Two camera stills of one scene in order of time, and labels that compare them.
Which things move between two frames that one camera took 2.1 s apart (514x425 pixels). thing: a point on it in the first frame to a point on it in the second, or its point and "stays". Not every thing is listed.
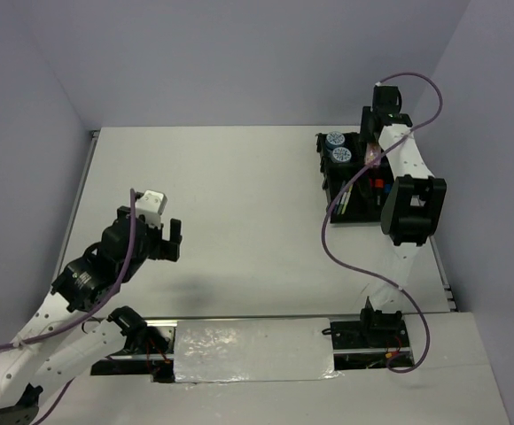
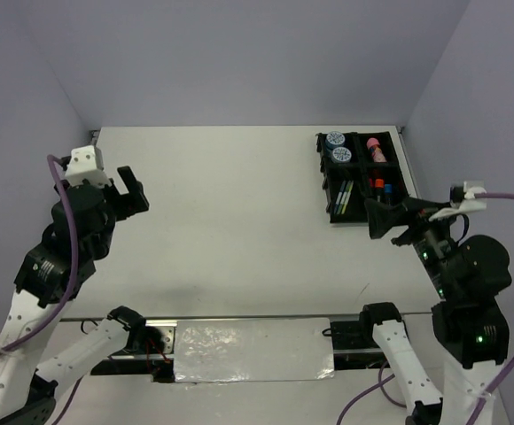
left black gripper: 167,248 to 130,203
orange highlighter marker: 378,185 stays
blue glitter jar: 341,155 stays
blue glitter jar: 334,139 stays
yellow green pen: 347,198 stays
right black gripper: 366,135 to 381,215
